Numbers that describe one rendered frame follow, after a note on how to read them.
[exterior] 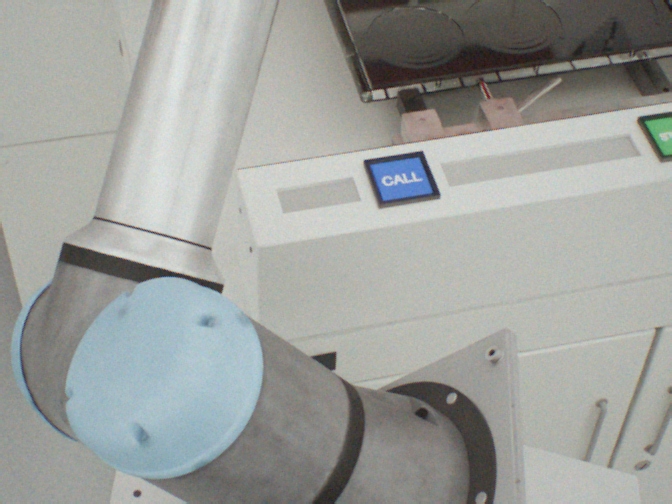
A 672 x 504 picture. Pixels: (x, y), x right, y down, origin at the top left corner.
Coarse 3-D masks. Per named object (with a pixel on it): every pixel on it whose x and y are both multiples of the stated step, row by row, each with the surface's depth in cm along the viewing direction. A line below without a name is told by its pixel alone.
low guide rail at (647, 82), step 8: (632, 64) 142; (640, 64) 140; (648, 64) 140; (656, 64) 140; (632, 72) 142; (640, 72) 140; (648, 72) 139; (656, 72) 139; (640, 80) 141; (648, 80) 139; (656, 80) 138; (664, 80) 138; (640, 88) 141; (648, 88) 139; (656, 88) 137; (664, 88) 137
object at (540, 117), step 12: (648, 96) 132; (660, 96) 132; (576, 108) 131; (588, 108) 131; (600, 108) 131; (612, 108) 131; (624, 108) 131; (528, 120) 129; (540, 120) 129; (552, 120) 129; (456, 132) 128; (468, 132) 128; (396, 144) 127
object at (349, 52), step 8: (328, 0) 137; (328, 8) 137; (336, 8) 137; (336, 16) 136; (336, 24) 135; (344, 24) 135; (336, 32) 135; (344, 32) 134; (344, 40) 133; (344, 48) 133; (352, 48) 132; (344, 56) 132; (352, 56) 131; (352, 64) 131; (360, 64) 131; (352, 72) 130; (360, 72) 130; (352, 80) 130; (360, 80) 129; (360, 88) 129; (368, 88) 129
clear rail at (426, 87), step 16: (640, 48) 133; (656, 48) 134; (544, 64) 131; (560, 64) 132; (576, 64) 132; (592, 64) 132; (608, 64) 133; (624, 64) 133; (432, 80) 129; (448, 80) 130; (464, 80) 130; (480, 80) 130; (496, 80) 130; (512, 80) 131; (368, 96) 128; (384, 96) 128
